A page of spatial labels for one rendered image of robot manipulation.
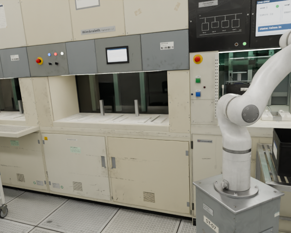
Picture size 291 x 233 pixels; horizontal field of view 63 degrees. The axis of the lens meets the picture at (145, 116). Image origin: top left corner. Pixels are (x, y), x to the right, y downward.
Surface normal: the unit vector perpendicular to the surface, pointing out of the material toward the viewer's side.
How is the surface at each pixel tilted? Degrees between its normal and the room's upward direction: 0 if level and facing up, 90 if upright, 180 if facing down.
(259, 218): 90
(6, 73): 90
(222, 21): 90
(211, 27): 90
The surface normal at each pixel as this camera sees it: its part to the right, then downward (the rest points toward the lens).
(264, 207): 0.41, 0.17
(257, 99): 0.32, -0.25
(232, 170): -0.53, 0.21
